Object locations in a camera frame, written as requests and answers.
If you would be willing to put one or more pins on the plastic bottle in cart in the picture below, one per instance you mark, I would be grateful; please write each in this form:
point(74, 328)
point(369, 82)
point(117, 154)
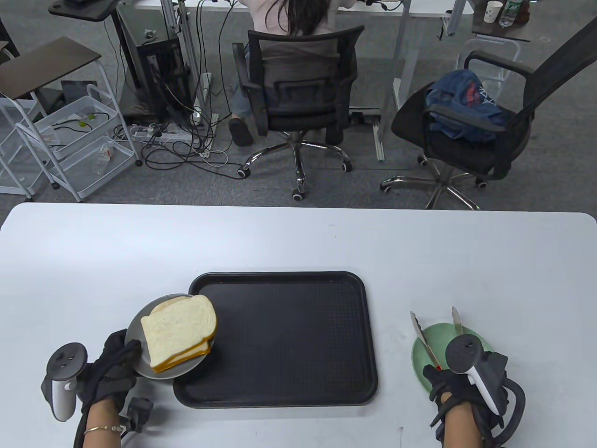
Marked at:
point(103, 158)

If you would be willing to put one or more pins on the toast slice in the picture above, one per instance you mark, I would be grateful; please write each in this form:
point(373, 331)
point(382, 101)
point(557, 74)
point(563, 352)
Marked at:
point(186, 361)
point(177, 326)

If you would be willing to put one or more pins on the black stand tabletop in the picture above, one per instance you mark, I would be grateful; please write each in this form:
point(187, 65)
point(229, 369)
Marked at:
point(84, 10)

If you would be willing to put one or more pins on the white power strip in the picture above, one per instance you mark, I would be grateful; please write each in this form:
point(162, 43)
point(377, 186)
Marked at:
point(163, 135)

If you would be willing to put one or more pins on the black armrest office chair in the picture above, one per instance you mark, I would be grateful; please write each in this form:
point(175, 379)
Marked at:
point(466, 154)

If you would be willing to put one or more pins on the person's right forearm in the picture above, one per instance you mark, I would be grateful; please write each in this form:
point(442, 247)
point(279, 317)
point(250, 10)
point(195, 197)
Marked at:
point(461, 424)

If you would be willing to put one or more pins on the green round plate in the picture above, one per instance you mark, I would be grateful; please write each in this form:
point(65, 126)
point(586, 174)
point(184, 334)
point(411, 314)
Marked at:
point(438, 340)

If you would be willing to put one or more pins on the black computer tower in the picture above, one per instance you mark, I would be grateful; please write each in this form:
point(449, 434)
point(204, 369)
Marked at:
point(158, 79)

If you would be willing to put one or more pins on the grey and white controller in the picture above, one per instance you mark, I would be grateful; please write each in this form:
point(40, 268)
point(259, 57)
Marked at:
point(65, 364)
point(464, 354)

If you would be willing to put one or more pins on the white desk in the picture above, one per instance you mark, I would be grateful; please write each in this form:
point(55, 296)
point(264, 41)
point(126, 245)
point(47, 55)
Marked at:
point(419, 7)

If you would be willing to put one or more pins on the person's left forearm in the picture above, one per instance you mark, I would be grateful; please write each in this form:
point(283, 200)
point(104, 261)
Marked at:
point(100, 417)

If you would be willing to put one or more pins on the blue jacket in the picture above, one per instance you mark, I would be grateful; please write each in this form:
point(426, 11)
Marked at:
point(461, 102)

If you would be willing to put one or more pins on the grey round plate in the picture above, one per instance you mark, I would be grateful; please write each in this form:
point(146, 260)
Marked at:
point(137, 350)

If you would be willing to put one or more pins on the person's right hand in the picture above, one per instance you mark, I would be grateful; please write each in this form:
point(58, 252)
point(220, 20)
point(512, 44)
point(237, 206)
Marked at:
point(447, 387)

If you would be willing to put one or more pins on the black mesh office chair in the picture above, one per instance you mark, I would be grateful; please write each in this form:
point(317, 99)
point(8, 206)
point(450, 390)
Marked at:
point(298, 88)

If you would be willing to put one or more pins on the dark brown side table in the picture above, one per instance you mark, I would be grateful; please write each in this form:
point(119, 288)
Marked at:
point(46, 65)

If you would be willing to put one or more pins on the clear plastic bottle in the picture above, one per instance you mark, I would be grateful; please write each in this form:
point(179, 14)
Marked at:
point(508, 14)

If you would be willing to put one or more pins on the white metal stool frame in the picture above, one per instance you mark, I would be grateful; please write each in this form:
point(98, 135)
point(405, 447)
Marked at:
point(487, 41)

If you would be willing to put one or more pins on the white paper cup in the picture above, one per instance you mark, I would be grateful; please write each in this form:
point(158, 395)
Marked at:
point(492, 11)

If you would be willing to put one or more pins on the dark small table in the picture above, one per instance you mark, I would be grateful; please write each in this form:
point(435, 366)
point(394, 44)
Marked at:
point(503, 32)

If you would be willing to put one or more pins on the black food tray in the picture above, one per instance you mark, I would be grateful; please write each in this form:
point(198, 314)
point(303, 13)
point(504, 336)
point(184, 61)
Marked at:
point(289, 345)

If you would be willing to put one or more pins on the person's left hand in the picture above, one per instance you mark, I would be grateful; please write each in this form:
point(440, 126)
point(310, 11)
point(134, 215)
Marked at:
point(109, 378)

